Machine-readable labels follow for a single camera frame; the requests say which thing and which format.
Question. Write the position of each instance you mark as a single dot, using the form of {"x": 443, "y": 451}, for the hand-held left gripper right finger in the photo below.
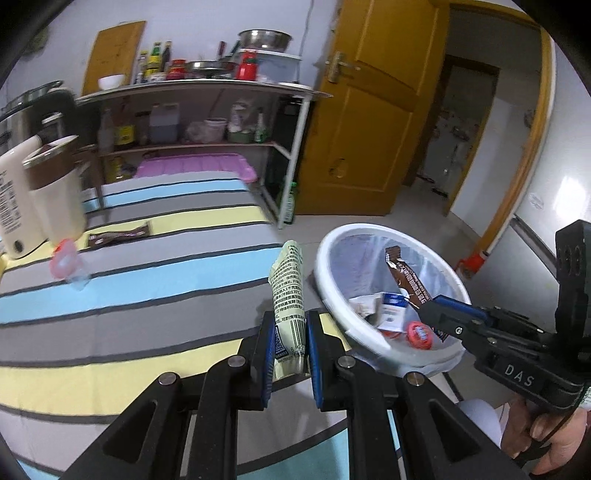
{"x": 314, "y": 355}

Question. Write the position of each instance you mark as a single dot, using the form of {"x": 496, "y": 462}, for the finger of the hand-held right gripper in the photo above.
{"x": 457, "y": 306}
{"x": 455, "y": 330}

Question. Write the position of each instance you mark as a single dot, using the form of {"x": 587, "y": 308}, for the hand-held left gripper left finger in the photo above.
{"x": 265, "y": 355}

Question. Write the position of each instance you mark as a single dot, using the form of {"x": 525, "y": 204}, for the red foil lid cup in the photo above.
{"x": 419, "y": 334}

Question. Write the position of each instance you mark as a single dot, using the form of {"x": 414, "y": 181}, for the brown snack wrapper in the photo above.
{"x": 120, "y": 235}
{"x": 406, "y": 277}

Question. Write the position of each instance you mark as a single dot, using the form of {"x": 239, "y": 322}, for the green white snack wrapper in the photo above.
{"x": 288, "y": 295}

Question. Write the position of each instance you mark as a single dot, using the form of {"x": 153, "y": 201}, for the white blue carton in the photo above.
{"x": 391, "y": 311}

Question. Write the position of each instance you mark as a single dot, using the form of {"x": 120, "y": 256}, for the white trash bin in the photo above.
{"x": 337, "y": 286}

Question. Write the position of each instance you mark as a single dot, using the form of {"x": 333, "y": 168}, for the person's right hand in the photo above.
{"x": 561, "y": 443}

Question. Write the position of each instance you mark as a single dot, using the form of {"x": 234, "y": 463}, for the red floor object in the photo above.
{"x": 473, "y": 263}

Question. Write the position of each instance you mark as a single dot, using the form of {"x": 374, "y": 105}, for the white cloth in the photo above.
{"x": 480, "y": 420}

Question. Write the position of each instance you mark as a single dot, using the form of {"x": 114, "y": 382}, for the striped tablecloth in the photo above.
{"x": 161, "y": 286}

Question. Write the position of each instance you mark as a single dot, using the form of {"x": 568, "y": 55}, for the green glass bottle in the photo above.
{"x": 288, "y": 205}

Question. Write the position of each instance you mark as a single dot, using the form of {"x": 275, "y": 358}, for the yellow wooden door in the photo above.
{"x": 369, "y": 115}

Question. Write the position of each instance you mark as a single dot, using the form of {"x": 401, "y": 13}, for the clear red plastic cup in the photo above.
{"x": 67, "y": 263}

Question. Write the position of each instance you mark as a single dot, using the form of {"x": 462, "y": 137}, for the small green bottle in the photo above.
{"x": 261, "y": 129}

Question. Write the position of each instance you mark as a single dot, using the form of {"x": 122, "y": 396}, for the yellow oil bottle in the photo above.
{"x": 119, "y": 170}

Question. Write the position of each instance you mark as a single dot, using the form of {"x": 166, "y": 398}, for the white plastic bag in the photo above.
{"x": 239, "y": 117}

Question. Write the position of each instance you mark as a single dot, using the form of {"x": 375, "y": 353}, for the dark liquid plastic jug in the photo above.
{"x": 164, "y": 122}

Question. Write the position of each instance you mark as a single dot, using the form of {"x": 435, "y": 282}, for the beige brown cup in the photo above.
{"x": 57, "y": 198}

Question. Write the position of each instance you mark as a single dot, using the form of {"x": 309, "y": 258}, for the yellow label bottle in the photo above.
{"x": 123, "y": 129}

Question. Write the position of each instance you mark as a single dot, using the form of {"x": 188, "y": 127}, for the clear plastic bottle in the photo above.
{"x": 106, "y": 134}

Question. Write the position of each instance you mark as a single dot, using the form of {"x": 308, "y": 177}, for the white metal shelf rack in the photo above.
{"x": 194, "y": 87}

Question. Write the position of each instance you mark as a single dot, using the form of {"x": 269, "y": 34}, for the white plastic container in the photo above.
{"x": 281, "y": 67}

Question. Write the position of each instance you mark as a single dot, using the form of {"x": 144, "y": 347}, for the red bottle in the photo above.
{"x": 248, "y": 67}

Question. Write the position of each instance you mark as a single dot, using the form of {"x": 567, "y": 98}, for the steel pan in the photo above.
{"x": 210, "y": 68}

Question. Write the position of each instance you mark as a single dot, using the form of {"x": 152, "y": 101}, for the white electric water dispenser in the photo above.
{"x": 14, "y": 198}

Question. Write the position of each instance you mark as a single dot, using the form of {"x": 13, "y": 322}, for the red jar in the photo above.
{"x": 176, "y": 69}

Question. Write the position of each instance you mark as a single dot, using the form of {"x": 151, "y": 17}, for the white bowl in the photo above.
{"x": 111, "y": 82}

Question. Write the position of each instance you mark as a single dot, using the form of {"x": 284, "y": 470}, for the green label sauce bottle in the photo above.
{"x": 154, "y": 60}

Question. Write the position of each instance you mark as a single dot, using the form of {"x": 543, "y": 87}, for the steel basin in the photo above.
{"x": 265, "y": 39}

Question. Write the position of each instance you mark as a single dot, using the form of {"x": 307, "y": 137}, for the dark sauce bottle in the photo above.
{"x": 166, "y": 53}

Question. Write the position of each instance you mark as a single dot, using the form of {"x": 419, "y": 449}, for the stainless steel cooker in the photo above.
{"x": 32, "y": 108}

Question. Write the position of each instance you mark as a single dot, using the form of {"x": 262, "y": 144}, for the wooden cutting board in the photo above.
{"x": 115, "y": 50}

